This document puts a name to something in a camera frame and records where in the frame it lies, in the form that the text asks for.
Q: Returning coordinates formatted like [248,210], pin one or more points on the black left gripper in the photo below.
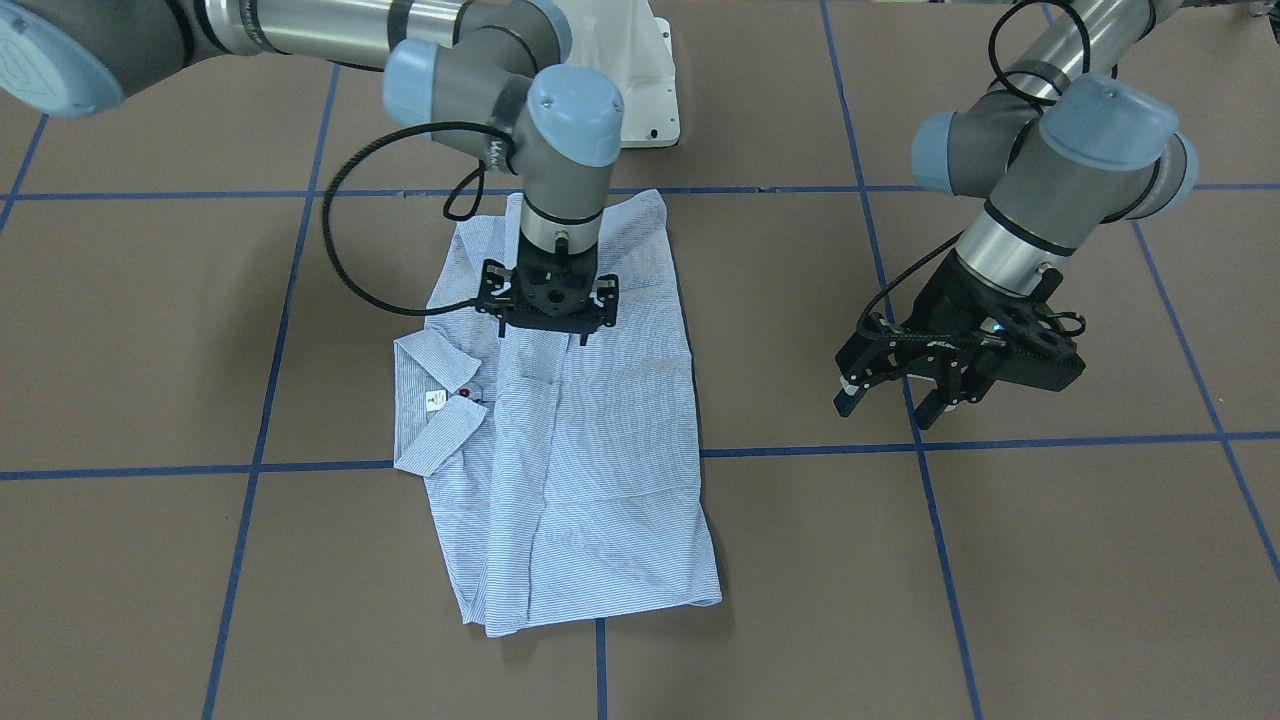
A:
[943,297]

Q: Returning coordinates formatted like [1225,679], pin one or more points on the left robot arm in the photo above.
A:
[1055,148]

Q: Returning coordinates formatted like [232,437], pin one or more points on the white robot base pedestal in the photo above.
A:
[627,42]

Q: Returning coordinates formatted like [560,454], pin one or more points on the light blue striped shirt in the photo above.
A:
[564,479]

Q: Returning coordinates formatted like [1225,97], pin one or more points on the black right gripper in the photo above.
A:
[491,289]

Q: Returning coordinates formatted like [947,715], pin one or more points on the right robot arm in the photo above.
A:
[493,81]

